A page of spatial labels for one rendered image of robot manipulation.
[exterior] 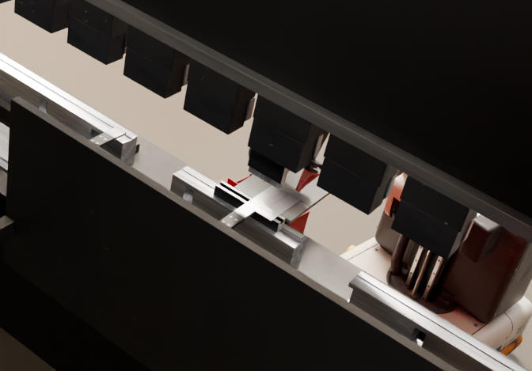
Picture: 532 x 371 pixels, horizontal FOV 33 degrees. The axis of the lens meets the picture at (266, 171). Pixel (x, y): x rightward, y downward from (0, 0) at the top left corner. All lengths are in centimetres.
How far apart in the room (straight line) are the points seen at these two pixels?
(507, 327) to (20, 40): 287
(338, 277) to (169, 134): 212
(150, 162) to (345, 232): 156
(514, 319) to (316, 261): 123
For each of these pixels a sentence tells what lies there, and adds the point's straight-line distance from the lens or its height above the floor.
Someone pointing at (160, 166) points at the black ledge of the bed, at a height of 88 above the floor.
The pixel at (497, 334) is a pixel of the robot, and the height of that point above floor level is 26.
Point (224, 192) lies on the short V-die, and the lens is 230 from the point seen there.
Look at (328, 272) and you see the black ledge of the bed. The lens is 233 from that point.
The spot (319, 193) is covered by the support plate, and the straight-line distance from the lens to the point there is 237.
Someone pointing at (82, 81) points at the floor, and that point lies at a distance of 461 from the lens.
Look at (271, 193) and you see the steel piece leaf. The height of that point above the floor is 100.
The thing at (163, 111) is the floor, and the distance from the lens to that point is 446.
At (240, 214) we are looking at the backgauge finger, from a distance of 222.
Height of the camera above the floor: 235
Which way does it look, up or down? 34 degrees down
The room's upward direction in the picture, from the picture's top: 14 degrees clockwise
